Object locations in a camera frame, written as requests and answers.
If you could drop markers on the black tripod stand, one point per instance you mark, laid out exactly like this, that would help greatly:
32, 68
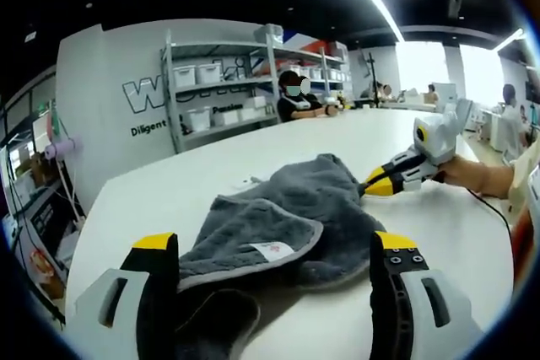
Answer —
372, 77

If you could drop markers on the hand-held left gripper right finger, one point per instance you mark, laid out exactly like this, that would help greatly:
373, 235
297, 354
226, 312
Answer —
415, 305

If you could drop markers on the white table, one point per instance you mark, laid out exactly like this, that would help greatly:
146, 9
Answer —
422, 229

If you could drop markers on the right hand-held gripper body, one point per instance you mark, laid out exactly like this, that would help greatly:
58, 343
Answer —
441, 136

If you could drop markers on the grey metal shelving rack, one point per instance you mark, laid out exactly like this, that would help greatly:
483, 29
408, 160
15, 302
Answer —
171, 94

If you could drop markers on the red printed carton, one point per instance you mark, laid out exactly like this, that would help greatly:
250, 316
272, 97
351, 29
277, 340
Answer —
44, 269

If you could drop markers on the white floor stand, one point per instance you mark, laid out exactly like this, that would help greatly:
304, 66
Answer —
67, 183

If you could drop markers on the green and red hanging flags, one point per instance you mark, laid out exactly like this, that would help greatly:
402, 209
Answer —
51, 121

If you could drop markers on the row of white storage bins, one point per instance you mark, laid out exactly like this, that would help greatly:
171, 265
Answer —
208, 73

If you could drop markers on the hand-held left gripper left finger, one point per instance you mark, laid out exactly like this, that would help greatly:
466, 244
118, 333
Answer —
126, 301

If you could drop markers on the purple rolled mat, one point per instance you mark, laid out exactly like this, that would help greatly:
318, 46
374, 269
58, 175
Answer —
63, 149

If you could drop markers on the grey towel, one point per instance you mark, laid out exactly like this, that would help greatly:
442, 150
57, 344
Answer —
287, 204

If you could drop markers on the person's right hand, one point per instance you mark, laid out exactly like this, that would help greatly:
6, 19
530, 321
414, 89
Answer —
464, 174

